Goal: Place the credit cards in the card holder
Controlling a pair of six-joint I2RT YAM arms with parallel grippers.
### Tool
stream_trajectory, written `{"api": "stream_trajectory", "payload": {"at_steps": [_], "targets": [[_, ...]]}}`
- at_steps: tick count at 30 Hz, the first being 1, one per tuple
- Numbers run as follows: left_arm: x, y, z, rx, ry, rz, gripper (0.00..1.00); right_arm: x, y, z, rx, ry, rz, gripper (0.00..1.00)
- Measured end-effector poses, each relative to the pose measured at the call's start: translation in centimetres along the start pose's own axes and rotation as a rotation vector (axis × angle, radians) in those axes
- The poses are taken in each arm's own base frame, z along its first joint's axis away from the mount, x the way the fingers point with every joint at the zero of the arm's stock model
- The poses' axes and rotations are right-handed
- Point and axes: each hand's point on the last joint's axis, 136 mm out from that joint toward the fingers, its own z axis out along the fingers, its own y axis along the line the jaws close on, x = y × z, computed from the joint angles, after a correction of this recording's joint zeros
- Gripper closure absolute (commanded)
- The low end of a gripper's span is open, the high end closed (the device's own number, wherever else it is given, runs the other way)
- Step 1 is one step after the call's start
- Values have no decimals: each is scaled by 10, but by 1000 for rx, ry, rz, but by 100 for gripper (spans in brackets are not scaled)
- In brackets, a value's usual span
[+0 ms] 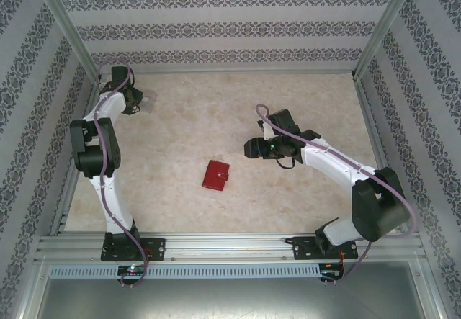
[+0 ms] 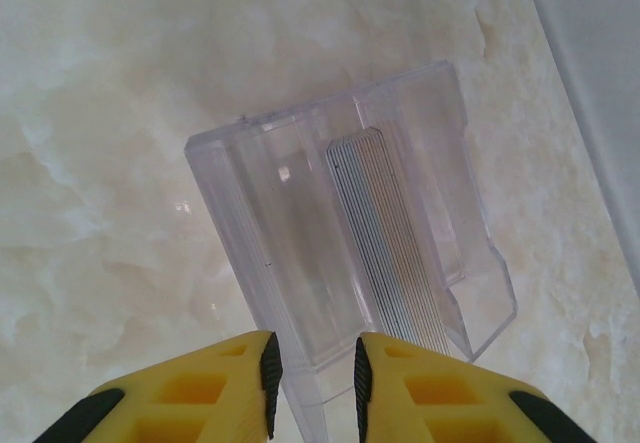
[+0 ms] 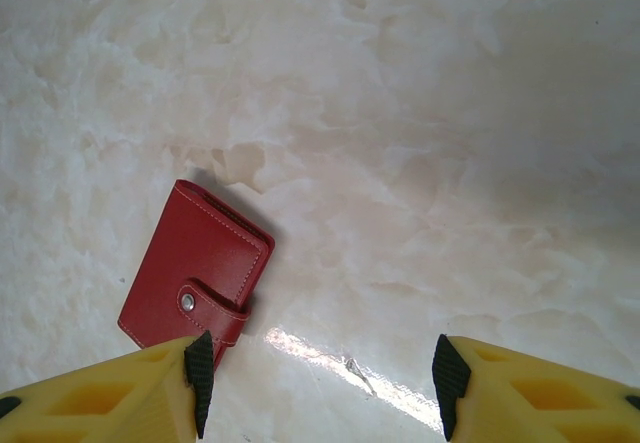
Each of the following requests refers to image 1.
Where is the red leather card holder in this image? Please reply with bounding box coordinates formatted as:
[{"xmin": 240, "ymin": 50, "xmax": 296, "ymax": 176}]
[{"xmin": 200, "ymin": 159, "xmax": 231, "ymax": 190}]

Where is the grey metal panel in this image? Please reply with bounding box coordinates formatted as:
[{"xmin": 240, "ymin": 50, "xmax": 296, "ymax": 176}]
[{"xmin": 34, "ymin": 277, "xmax": 442, "ymax": 319}]

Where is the left controller board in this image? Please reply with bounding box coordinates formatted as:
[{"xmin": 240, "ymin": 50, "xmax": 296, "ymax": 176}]
[{"xmin": 117, "ymin": 265, "xmax": 148, "ymax": 276}]

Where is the thin black right camera cable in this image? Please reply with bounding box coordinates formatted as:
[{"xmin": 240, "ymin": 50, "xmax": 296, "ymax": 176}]
[{"xmin": 275, "ymin": 153, "xmax": 302, "ymax": 171}]

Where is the aluminium frame post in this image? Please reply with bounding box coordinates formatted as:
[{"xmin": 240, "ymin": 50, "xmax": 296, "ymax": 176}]
[
  {"xmin": 351, "ymin": 0, "xmax": 424, "ymax": 82},
  {"xmin": 30, "ymin": 0, "xmax": 105, "ymax": 84}
]

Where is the aluminium back rail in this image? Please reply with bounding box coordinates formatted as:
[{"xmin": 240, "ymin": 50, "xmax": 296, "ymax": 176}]
[{"xmin": 97, "ymin": 68, "xmax": 356, "ymax": 78}]

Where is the aluminium mounting rail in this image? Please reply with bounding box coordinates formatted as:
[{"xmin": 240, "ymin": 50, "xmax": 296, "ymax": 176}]
[{"xmin": 34, "ymin": 234, "xmax": 424, "ymax": 262}]

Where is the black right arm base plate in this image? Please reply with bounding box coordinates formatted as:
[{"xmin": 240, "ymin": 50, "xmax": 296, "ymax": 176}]
[{"xmin": 293, "ymin": 235, "xmax": 359, "ymax": 261}]

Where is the slotted grey cable duct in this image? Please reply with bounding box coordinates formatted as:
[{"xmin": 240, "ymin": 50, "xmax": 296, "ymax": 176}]
[{"xmin": 48, "ymin": 264, "xmax": 321, "ymax": 279}]

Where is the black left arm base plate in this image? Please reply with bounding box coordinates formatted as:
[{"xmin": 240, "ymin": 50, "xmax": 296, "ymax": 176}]
[{"xmin": 100, "ymin": 233, "xmax": 166, "ymax": 262}]

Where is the aluminium side rail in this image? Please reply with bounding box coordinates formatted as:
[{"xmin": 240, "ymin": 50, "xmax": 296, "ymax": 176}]
[{"xmin": 50, "ymin": 76, "xmax": 107, "ymax": 236}]

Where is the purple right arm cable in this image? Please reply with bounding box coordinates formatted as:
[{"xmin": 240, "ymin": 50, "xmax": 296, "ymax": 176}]
[{"xmin": 254, "ymin": 104, "xmax": 419, "ymax": 287}]

